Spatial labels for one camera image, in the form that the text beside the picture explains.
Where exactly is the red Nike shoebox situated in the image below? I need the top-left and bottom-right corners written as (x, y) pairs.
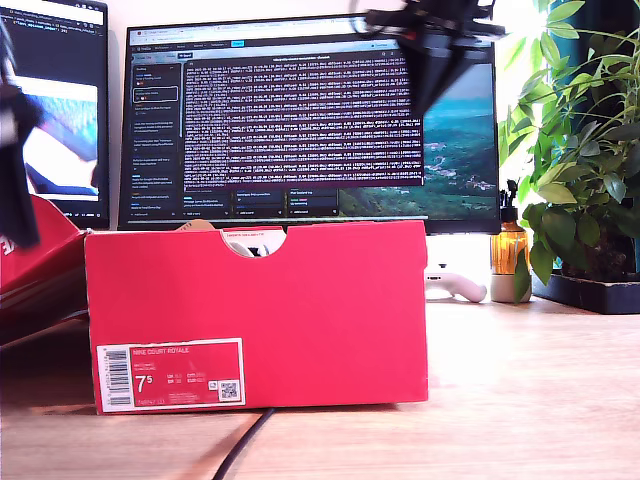
top-left (83, 219), bottom-right (430, 416)

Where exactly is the red Nike shoebox lid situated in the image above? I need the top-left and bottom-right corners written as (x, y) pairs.
top-left (0, 194), bottom-right (96, 349)

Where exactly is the small black computer monitor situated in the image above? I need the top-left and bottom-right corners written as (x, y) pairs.
top-left (0, 0), bottom-right (110, 230)

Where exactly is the large black computer monitor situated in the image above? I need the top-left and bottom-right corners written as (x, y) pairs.
top-left (117, 12), bottom-right (503, 236)

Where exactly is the green leafy houseplant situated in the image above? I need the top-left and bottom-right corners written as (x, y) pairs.
top-left (497, 0), bottom-right (640, 301)

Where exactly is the brown packing paper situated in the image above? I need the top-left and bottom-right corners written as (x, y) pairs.
top-left (174, 218), bottom-right (221, 234)

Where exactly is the amber pump bottle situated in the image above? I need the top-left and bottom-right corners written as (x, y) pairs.
top-left (490, 179), bottom-right (530, 276)

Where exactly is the white game controller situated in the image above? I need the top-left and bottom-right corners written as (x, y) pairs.
top-left (424, 269), bottom-right (489, 304)

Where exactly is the small pale grey pot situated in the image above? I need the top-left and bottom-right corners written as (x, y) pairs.
top-left (489, 272), bottom-right (534, 305)

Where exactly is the black plant tray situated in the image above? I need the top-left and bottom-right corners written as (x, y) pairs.
top-left (532, 272), bottom-right (640, 316)

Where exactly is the black table cable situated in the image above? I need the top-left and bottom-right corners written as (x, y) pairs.
top-left (212, 407), bottom-right (276, 480)

